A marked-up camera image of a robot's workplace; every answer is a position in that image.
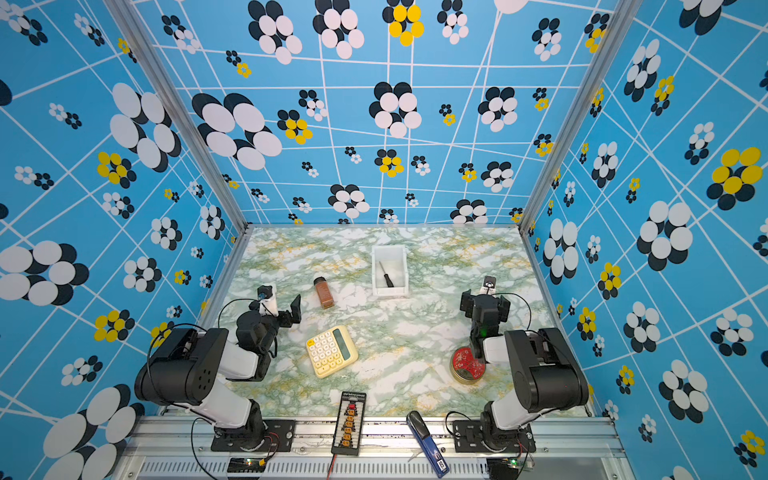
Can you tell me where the black handle screwdriver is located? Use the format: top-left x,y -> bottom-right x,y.
378,261 -> 394,288

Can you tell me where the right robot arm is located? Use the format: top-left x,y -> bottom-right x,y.
459,290 -> 589,453

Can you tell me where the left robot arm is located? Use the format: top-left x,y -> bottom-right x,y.
134,286 -> 302,453

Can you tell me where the white translucent plastic bin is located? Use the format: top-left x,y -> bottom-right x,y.
371,245 -> 409,298

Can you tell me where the brown spice jar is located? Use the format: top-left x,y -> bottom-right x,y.
313,276 -> 335,309

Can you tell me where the yellow calculator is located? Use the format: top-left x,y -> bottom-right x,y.
305,326 -> 359,378

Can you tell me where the red round tin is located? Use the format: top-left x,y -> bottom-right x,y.
450,346 -> 486,385

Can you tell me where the black terminal strip board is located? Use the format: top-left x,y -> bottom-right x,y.
331,391 -> 367,456

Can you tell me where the blue black utility tool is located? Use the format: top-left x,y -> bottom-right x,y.
406,410 -> 450,479

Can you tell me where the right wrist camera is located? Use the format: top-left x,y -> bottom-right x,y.
480,275 -> 497,295

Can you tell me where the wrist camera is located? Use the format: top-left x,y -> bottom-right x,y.
480,275 -> 497,295
257,285 -> 278,317

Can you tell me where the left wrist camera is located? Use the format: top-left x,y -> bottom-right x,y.
257,285 -> 278,317

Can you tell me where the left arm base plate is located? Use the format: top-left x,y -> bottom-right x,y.
210,419 -> 297,453

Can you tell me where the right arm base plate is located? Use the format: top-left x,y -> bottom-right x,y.
449,420 -> 537,456

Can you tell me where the aluminium front rail frame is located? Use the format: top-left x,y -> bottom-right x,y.
113,416 -> 634,479

